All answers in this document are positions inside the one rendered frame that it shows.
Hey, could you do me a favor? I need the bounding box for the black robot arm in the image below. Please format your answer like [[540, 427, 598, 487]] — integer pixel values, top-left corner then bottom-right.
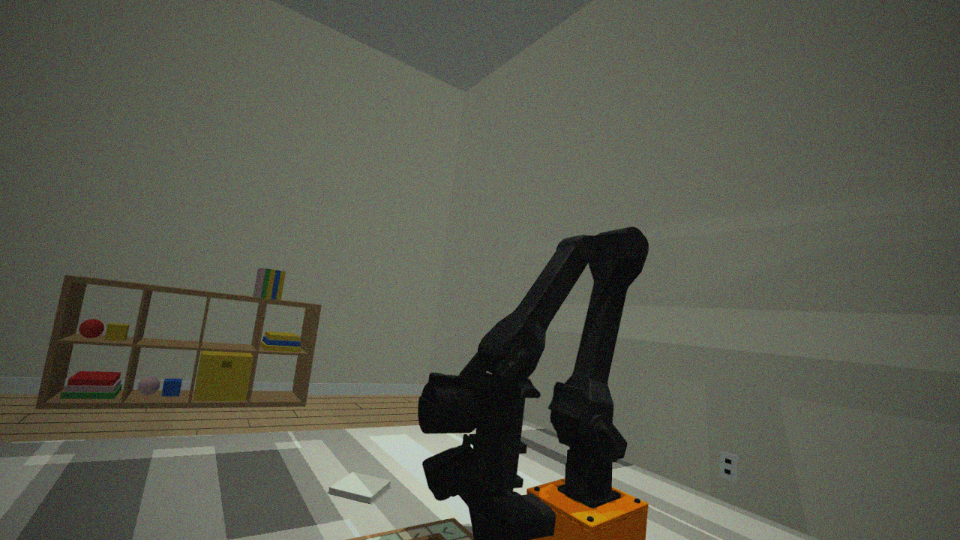
[[418, 226, 649, 509]]

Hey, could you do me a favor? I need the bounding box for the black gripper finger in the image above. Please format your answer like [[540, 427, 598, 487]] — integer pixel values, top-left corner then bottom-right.
[[475, 509, 506, 540], [458, 492, 491, 540]]

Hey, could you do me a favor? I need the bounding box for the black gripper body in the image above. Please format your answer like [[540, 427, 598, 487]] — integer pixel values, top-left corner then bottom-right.
[[464, 428, 557, 540]]

